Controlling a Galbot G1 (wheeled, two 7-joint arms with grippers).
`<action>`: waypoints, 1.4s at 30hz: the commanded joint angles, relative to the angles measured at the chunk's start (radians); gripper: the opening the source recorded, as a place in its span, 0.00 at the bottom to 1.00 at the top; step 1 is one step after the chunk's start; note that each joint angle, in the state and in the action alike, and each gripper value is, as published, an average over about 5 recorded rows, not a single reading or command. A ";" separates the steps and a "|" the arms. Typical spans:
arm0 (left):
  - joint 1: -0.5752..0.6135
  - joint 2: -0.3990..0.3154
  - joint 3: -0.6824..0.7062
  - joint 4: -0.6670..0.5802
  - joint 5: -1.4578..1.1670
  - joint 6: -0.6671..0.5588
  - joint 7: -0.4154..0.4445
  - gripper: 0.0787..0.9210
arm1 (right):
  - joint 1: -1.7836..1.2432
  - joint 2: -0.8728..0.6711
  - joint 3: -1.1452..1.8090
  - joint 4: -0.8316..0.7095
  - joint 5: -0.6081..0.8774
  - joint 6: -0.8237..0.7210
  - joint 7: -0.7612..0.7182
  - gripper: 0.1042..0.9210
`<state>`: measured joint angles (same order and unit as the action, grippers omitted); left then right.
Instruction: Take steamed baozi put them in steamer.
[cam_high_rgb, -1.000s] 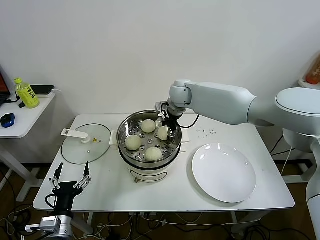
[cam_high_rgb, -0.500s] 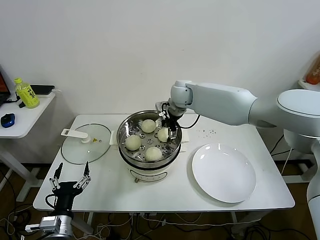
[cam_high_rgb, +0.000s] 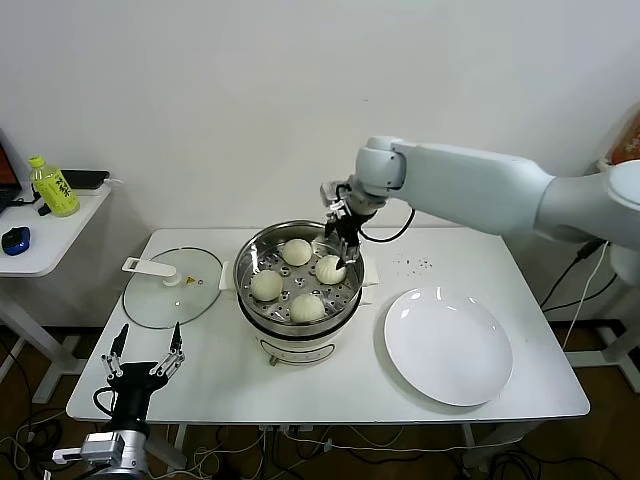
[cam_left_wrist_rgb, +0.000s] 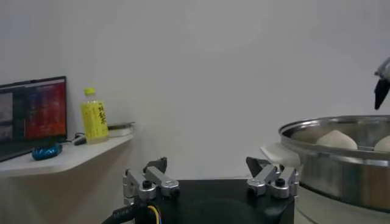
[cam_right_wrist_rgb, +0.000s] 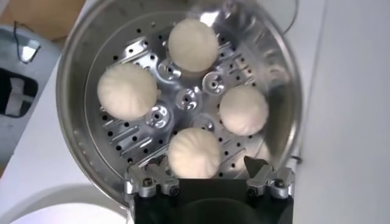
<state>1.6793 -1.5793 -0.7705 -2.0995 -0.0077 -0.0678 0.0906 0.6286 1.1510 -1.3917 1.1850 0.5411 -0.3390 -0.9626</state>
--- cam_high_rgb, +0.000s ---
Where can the white side table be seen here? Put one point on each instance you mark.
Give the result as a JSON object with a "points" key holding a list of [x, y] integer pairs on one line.
{"points": [[620, 350], [50, 245]]}

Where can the white electric cooking pot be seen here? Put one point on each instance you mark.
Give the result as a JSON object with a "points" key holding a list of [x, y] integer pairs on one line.
{"points": [[295, 350]]}

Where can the yellow green tea bottle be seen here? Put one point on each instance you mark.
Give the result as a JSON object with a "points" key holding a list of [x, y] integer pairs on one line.
{"points": [[57, 195]]}

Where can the white steamed baozi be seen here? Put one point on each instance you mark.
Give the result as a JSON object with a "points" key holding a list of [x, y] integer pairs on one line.
{"points": [[327, 271], [296, 251], [307, 309], [266, 286]]}

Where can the perforated steel steamer basket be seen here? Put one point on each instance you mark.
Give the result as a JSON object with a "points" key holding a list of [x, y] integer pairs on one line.
{"points": [[252, 260]]}

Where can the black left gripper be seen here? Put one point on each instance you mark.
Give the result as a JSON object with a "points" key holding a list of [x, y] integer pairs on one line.
{"points": [[132, 390]]}

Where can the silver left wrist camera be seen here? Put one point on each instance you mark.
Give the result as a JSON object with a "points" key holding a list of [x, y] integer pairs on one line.
{"points": [[92, 446]]}

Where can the round white plate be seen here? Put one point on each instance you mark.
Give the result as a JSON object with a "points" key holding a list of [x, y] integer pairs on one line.
{"points": [[440, 310]]}

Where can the black smartphone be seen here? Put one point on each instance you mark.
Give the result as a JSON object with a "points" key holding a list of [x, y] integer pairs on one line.
{"points": [[85, 179]]}

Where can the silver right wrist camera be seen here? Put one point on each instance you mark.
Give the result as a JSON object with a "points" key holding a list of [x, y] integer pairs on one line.
{"points": [[332, 192]]}

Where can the blue computer mouse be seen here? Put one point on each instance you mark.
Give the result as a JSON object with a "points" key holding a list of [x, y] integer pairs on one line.
{"points": [[17, 240]]}

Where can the orange snack bag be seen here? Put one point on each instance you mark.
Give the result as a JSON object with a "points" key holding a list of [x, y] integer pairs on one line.
{"points": [[629, 140]]}

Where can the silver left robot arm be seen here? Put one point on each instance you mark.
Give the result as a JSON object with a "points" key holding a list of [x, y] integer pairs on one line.
{"points": [[125, 452]]}

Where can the white power strip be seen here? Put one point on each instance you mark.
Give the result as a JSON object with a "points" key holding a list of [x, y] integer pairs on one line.
{"points": [[285, 428]]}

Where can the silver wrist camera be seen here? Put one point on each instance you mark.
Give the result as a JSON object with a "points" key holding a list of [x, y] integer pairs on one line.
{"points": [[92, 446], [332, 192]]}

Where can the scattered black crumbs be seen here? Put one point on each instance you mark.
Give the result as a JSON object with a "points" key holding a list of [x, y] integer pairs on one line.
{"points": [[411, 261]]}

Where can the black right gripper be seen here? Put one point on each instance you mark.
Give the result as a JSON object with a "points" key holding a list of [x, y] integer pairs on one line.
{"points": [[350, 222]]}

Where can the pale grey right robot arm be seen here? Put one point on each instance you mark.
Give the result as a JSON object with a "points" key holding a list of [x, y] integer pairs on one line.
{"points": [[475, 185]]}

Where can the small black plug adapter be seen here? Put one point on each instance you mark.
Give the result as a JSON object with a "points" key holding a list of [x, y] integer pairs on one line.
{"points": [[46, 209]]}

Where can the black laptop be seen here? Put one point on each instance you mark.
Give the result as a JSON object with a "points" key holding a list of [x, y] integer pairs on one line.
{"points": [[7, 192]]}

